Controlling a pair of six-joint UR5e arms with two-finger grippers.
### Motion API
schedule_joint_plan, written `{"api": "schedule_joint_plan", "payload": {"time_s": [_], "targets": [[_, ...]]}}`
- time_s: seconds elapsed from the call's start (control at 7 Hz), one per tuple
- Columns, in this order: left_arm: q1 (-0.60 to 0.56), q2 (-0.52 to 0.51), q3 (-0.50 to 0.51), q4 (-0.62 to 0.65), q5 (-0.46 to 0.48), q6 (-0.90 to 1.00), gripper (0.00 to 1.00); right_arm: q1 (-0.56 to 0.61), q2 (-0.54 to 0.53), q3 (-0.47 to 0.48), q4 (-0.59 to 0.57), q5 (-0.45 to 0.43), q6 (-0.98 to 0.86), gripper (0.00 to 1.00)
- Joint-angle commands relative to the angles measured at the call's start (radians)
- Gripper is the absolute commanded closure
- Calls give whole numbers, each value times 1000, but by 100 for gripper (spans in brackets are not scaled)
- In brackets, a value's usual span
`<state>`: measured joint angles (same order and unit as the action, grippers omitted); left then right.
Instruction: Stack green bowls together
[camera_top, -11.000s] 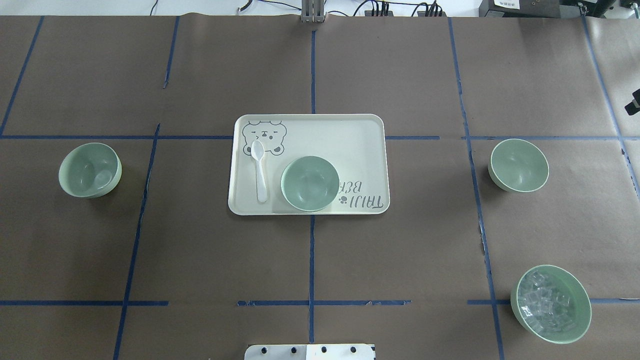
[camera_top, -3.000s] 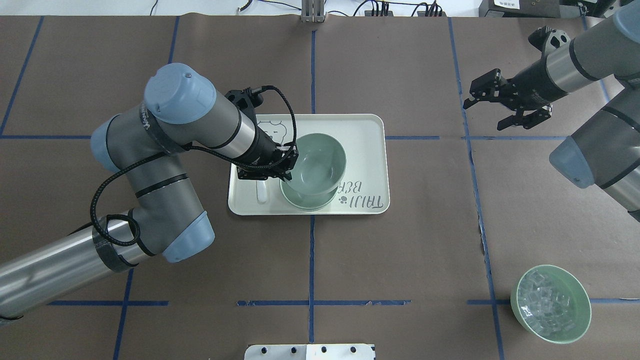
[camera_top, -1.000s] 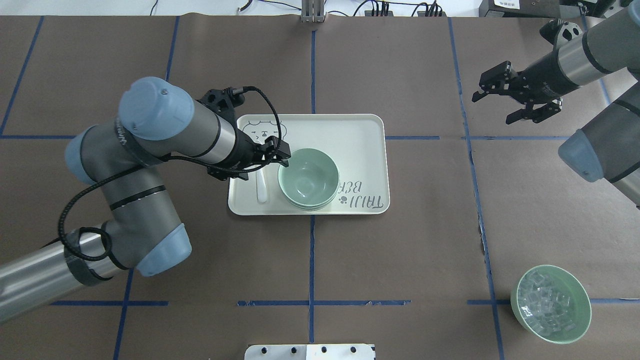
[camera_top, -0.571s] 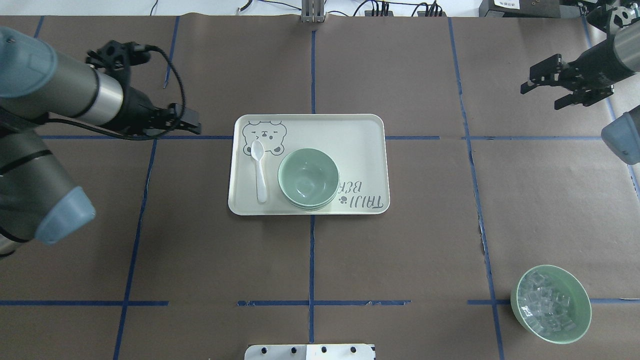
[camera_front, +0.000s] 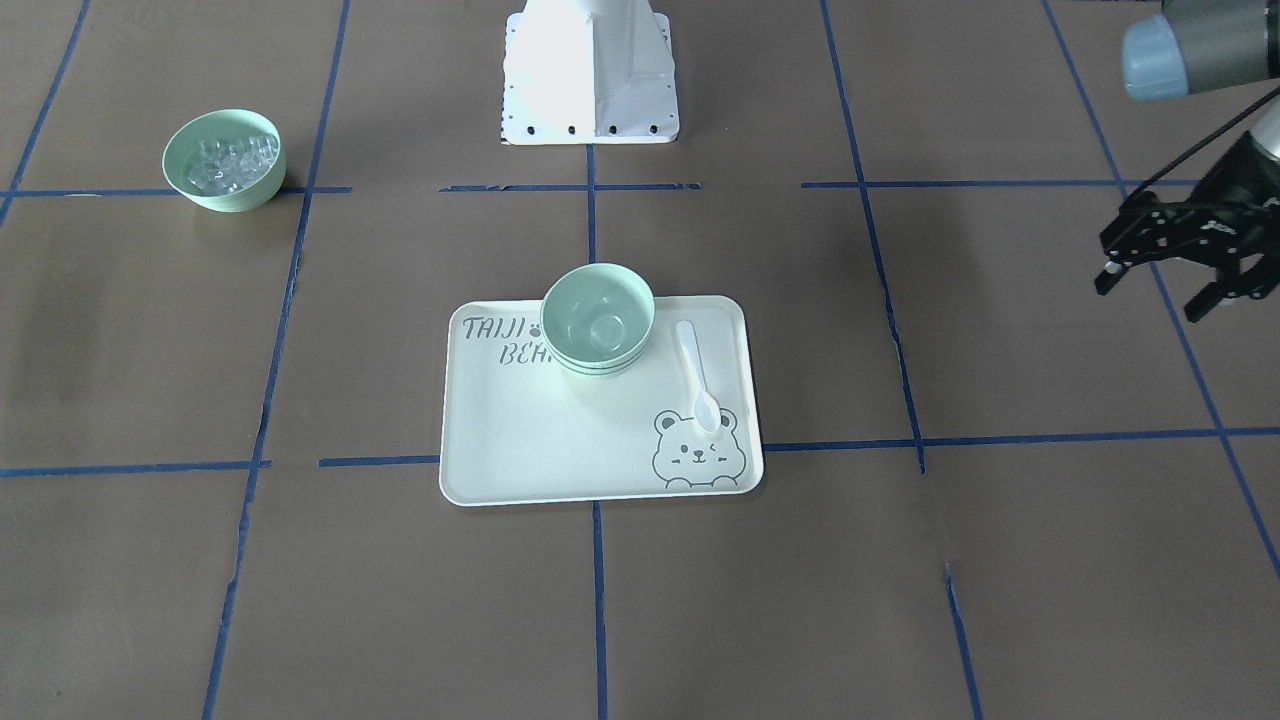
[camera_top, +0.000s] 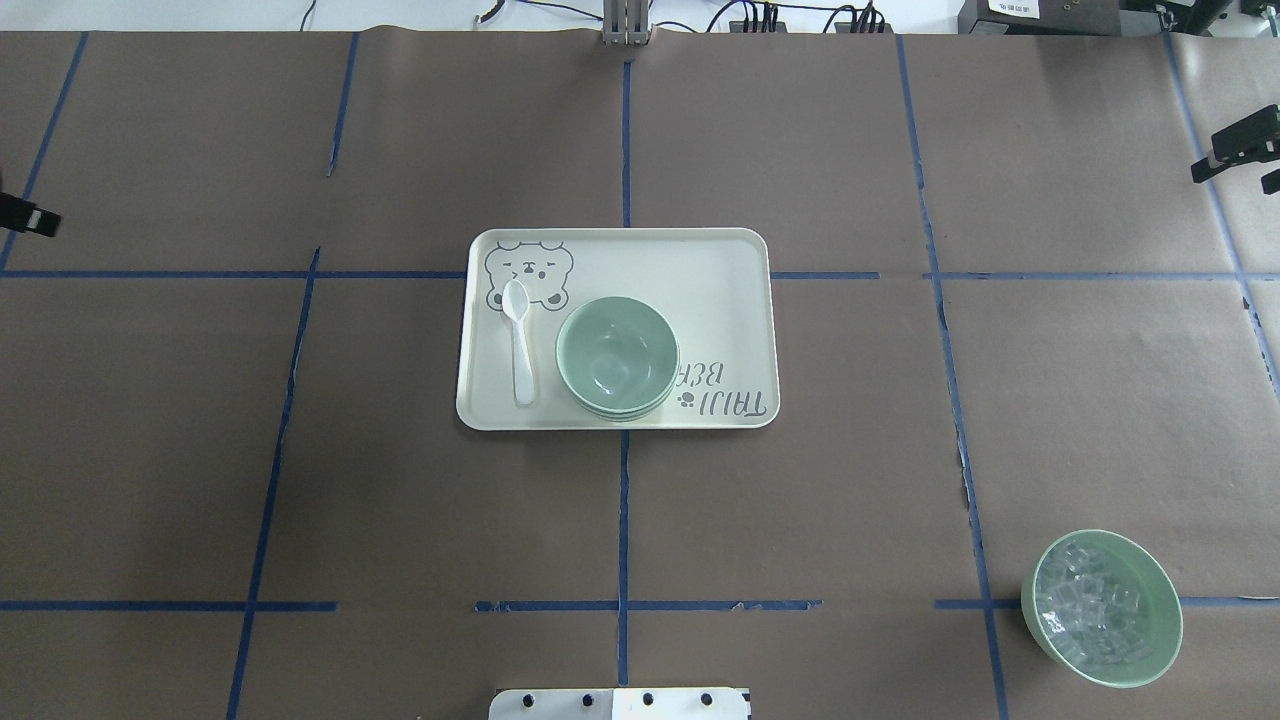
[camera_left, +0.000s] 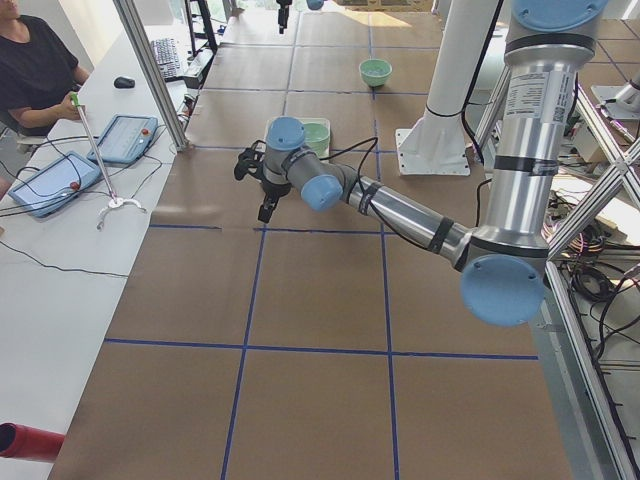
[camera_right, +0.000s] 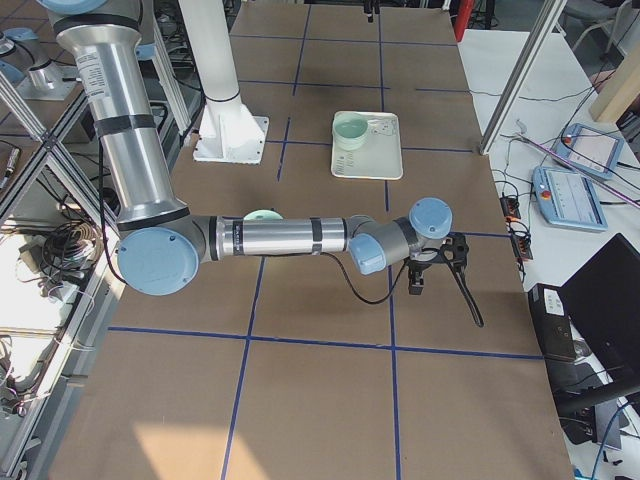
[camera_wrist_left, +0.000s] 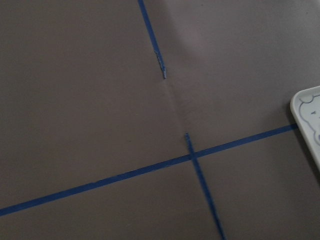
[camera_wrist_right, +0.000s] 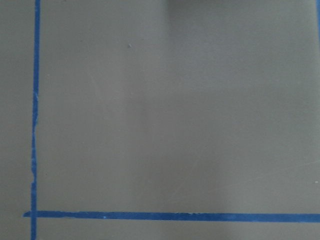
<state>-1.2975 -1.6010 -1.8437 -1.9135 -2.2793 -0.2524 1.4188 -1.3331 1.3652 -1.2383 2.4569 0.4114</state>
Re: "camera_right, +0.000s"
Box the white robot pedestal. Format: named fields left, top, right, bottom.
left=179, top=1, right=269, bottom=165

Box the blue teach pendant near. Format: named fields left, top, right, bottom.
left=532, top=166, right=608, bottom=232

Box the white bear serving tray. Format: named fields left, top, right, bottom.
left=330, top=111, right=404, bottom=180

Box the blue teach pendant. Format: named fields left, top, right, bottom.
left=552, top=123, right=623, bottom=180
left=532, top=166, right=608, bottom=232

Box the aluminium frame post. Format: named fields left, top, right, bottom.
left=479, top=0, right=567, bottom=155

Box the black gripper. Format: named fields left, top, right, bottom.
left=404, top=249, right=440, bottom=295

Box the black laptop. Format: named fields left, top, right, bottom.
left=560, top=233, right=639, bottom=379

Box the blue teach pendant far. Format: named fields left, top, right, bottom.
left=552, top=123, right=623, bottom=180

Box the green bowl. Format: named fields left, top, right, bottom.
left=243, top=209, right=283, bottom=221
left=332, top=111, right=368, bottom=151

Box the metal reacher grabber stick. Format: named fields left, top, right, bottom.
left=515, top=123, right=639, bottom=207

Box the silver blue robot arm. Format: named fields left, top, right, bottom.
left=45, top=1, right=452, bottom=296

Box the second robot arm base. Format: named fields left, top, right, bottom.
left=1, top=27, right=77, bottom=101

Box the black box device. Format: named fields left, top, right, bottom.
left=528, top=283, right=576, bottom=362

